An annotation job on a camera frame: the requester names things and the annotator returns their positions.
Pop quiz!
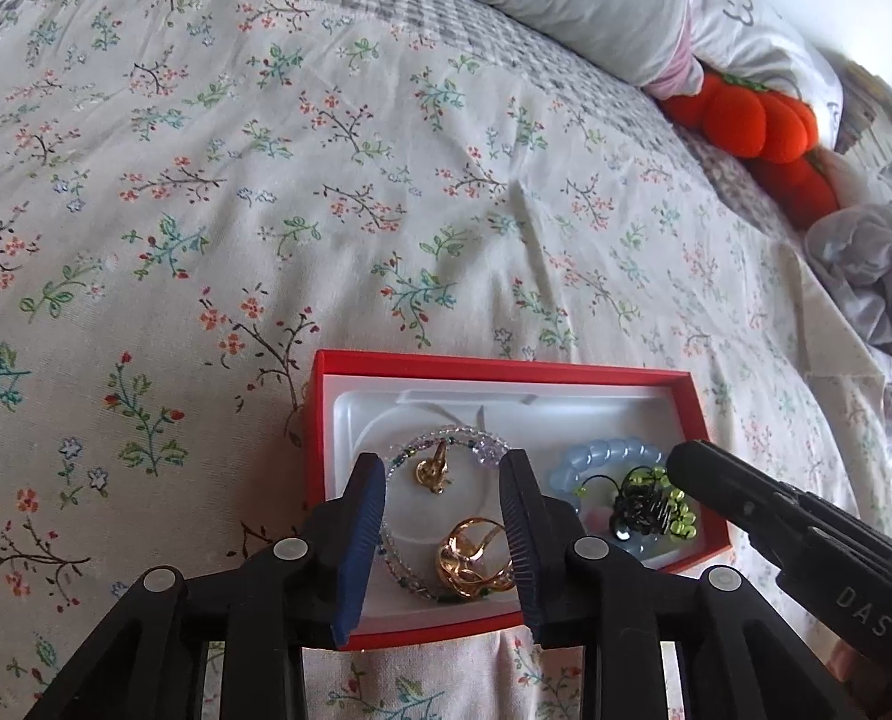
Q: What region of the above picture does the black beaded ornament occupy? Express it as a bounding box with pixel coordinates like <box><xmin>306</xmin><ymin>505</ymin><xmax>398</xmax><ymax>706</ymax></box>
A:
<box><xmin>607</xmin><ymin>486</ymin><xmax>680</xmax><ymax>541</ymax></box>

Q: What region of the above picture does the large gold ring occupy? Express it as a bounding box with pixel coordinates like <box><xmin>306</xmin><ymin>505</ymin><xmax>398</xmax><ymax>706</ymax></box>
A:
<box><xmin>437</xmin><ymin>516</ymin><xmax>518</xmax><ymax>601</ymax></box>

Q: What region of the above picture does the green beaded ornament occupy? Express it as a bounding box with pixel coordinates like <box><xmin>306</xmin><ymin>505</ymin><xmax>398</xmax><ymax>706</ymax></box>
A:
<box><xmin>577</xmin><ymin>465</ymin><xmax>701</xmax><ymax>542</ymax></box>

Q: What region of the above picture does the blue bead bracelet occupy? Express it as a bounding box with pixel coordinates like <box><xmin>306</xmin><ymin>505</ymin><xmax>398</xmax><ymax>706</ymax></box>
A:
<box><xmin>547</xmin><ymin>435</ymin><xmax>672</xmax><ymax>563</ymax></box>

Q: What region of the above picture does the small gold ring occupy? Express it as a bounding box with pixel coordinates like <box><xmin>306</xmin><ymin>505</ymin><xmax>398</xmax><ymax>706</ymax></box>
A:
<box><xmin>414</xmin><ymin>442</ymin><xmax>454</xmax><ymax>496</ymax></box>

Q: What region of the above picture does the pink striped cloth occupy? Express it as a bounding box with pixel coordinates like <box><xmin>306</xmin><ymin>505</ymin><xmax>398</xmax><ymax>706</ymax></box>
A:
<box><xmin>645</xmin><ymin>11</ymin><xmax>701</xmax><ymax>100</ymax></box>

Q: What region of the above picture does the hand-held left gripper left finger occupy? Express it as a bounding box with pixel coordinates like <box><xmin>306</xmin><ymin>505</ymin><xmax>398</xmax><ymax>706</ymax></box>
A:
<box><xmin>22</xmin><ymin>454</ymin><xmax>388</xmax><ymax>720</ymax></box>

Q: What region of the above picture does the white printed pillow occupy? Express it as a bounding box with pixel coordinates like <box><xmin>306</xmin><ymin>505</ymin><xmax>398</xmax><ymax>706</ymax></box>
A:
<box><xmin>686</xmin><ymin>0</ymin><xmax>845</xmax><ymax>152</ymax></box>

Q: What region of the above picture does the stack of books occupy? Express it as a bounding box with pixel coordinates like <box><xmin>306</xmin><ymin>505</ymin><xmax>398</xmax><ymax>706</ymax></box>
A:
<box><xmin>836</xmin><ymin>52</ymin><xmax>892</xmax><ymax>181</ymax></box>

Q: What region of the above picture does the red cardboard box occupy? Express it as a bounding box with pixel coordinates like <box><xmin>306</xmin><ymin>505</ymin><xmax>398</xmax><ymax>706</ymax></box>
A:
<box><xmin>301</xmin><ymin>349</ymin><xmax>732</xmax><ymax>652</ymax></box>

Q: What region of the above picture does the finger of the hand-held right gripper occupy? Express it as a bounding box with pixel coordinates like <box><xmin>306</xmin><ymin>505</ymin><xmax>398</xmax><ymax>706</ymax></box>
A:
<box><xmin>663</xmin><ymin>440</ymin><xmax>811</xmax><ymax>578</ymax></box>

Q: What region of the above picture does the floral bed sheet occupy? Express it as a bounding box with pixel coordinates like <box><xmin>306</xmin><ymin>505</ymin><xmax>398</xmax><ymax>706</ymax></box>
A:
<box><xmin>0</xmin><ymin>0</ymin><xmax>892</xmax><ymax>720</ymax></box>

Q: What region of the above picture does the orange pumpkin plush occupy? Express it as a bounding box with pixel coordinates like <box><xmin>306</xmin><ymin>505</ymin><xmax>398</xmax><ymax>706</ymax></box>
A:
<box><xmin>656</xmin><ymin>67</ymin><xmax>841</xmax><ymax>231</ymax></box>

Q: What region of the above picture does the crystal bead bracelet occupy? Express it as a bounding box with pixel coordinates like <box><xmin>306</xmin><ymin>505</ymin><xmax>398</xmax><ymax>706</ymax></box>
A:
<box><xmin>381</xmin><ymin>426</ymin><xmax>508</xmax><ymax>605</ymax></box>

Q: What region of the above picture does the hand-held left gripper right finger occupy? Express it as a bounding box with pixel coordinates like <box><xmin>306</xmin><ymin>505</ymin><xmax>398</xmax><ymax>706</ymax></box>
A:
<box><xmin>499</xmin><ymin>450</ymin><xmax>867</xmax><ymax>720</ymax></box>

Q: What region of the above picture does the crumpled white cloth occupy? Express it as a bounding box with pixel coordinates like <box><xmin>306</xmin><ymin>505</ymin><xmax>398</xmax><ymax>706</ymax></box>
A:
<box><xmin>804</xmin><ymin>199</ymin><xmax>892</xmax><ymax>440</ymax></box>

